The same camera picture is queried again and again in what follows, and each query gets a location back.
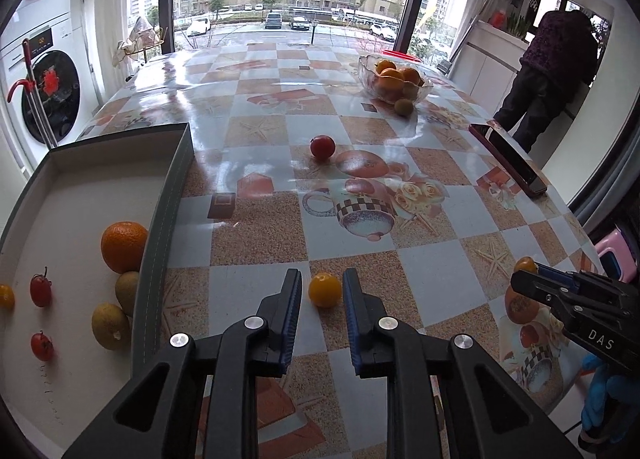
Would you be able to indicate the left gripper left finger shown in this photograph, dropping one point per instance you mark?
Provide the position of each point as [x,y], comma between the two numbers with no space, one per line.
[198,398]

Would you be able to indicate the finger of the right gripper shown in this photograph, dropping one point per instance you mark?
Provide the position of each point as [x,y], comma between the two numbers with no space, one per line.
[545,291]
[555,270]

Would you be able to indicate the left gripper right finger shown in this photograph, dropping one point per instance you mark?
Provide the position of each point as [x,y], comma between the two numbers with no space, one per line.
[445,398]

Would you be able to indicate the yellow tomato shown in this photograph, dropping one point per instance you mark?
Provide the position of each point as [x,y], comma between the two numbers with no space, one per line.
[526,264]
[325,290]
[7,298]

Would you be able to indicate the brown-green round fruit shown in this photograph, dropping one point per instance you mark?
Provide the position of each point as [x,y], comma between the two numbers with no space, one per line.
[110,326]

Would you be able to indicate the large orange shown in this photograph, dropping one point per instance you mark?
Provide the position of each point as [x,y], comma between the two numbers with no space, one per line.
[122,246]

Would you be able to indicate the red cherry tomato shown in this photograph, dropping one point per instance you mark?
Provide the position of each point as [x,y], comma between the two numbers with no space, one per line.
[322,147]
[40,289]

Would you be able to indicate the blue gloved hand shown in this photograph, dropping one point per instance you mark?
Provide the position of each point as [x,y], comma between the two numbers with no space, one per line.
[612,400]

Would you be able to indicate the pink stool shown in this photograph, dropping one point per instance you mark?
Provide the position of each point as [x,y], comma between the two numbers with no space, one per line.
[619,254]

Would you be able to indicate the brown fruit in box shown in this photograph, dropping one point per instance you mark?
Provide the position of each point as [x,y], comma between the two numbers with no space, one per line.
[126,290]

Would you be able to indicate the smartphone in red case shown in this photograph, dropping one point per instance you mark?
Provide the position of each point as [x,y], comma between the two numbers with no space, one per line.
[515,164]

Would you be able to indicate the grey cardboard tray box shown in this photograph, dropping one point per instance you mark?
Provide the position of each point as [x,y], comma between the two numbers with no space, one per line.
[58,221]

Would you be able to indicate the person in dark clothes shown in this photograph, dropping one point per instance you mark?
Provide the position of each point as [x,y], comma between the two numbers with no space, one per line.
[561,58]

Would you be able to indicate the small red tomato in box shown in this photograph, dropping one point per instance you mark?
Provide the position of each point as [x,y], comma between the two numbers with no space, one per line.
[42,347]

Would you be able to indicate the brown fruit beside bowl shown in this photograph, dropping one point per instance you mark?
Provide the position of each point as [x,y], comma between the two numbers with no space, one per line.
[403,107]

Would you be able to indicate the white cabinet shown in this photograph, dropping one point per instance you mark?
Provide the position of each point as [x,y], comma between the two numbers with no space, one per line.
[486,64]

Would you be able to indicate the orange in bowl right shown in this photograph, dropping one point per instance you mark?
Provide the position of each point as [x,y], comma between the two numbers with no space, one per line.
[410,74]

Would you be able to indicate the orange in bowl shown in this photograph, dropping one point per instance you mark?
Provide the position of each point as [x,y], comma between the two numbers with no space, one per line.
[390,86]
[383,65]
[410,74]

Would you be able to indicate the glass fruit bowl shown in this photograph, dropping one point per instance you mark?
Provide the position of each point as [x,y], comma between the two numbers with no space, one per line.
[367,76]

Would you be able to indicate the orange in bowl front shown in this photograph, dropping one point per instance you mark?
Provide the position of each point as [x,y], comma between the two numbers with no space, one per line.
[390,86]

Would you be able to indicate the orange in bowl top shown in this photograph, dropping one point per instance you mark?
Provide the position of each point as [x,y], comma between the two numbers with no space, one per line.
[383,65]

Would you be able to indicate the red plastic basin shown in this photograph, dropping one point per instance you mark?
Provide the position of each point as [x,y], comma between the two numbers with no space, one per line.
[401,55]

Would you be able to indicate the lower washing machine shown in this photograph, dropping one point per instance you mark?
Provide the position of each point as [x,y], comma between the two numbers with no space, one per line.
[61,70]

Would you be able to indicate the gold wire rack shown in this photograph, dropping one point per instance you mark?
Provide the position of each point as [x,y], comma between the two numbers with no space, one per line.
[142,37]

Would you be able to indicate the red-handled mop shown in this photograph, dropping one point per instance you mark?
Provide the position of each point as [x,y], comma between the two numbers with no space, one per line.
[29,84]

